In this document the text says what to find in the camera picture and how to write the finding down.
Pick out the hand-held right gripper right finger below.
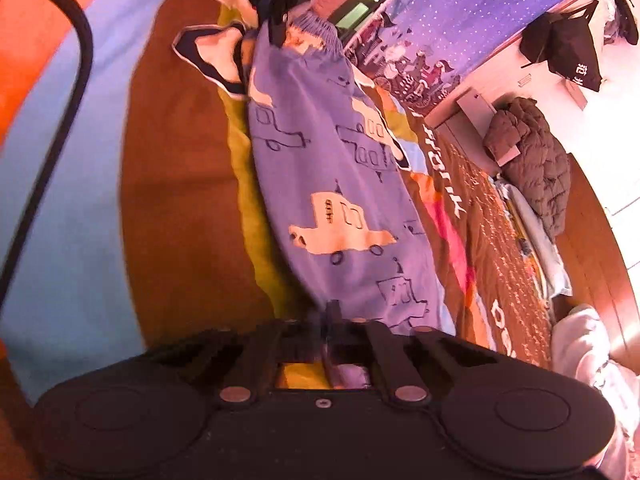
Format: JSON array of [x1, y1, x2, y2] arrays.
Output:
[[325, 300, 501, 408]]

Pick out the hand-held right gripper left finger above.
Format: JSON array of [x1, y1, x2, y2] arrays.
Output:
[[145, 310, 326, 408]]

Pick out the blue car print pants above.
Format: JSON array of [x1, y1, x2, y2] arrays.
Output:
[[247, 12, 457, 391]]

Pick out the blue printed wardrobe curtain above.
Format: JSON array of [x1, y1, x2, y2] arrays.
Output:
[[345, 0, 588, 113]]

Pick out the colourful printed blanket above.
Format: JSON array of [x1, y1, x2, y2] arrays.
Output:
[[0, 0, 556, 411]]

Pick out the light blue bedding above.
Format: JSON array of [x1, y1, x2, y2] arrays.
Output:
[[495, 177, 573, 303]]

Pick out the grey flat box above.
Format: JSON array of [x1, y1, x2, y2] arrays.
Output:
[[456, 87, 521, 166]]

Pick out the pale cloth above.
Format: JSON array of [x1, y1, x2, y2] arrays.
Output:
[[550, 304, 640, 480]]

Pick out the grey padded jacket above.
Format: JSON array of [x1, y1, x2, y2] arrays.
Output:
[[482, 96, 572, 242]]

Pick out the black hanging bag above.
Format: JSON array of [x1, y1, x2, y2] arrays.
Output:
[[519, 0, 607, 94]]

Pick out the dark hanging clothes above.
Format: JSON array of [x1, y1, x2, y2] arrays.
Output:
[[595, 0, 640, 47]]

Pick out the black cable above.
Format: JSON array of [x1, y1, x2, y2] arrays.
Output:
[[0, 0, 95, 306]]

